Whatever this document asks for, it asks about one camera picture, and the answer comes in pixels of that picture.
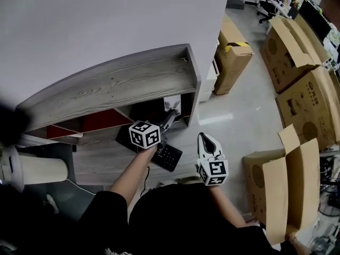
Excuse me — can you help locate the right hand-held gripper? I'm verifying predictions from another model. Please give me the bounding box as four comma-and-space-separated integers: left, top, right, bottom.
195, 132, 230, 187

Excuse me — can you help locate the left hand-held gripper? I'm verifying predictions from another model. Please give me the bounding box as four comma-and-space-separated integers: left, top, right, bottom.
128, 109, 178, 155

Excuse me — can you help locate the framed black white picture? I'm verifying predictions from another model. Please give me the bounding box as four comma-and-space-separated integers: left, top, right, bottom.
163, 95, 183, 117

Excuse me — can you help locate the grey shelf unit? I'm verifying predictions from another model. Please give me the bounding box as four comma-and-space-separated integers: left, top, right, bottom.
15, 43, 202, 146

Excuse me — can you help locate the person's right forearm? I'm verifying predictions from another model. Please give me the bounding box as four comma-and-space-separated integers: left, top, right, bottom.
209, 184, 252, 230

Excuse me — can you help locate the person's left forearm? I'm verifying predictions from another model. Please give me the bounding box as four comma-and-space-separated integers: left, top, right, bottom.
107, 145, 158, 210

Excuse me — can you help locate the black keyboard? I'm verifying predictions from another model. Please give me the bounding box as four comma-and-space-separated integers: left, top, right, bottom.
115, 123, 183, 173

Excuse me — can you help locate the white drawer unit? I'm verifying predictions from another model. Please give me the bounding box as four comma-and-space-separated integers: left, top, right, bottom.
198, 56, 220, 103

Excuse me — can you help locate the large printed cardboard box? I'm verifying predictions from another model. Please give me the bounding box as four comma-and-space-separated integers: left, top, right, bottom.
242, 123, 321, 247
274, 64, 340, 151
259, 14, 328, 95

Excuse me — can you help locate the long taped cardboard box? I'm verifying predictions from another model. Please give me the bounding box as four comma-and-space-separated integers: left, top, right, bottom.
213, 20, 253, 96

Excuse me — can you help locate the person's black shirt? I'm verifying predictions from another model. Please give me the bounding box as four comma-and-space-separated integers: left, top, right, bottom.
0, 182, 284, 255

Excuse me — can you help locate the person's white shoe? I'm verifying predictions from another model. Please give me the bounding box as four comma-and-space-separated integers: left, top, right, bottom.
43, 193, 60, 214

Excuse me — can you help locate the black office chair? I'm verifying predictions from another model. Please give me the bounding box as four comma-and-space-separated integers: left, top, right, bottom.
256, 0, 280, 24

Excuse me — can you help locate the black cable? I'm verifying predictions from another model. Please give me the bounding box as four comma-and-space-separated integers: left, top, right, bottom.
140, 165, 151, 198

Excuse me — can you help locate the large black wall screen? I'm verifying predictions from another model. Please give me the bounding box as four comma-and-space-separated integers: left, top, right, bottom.
298, 0, 333, 41

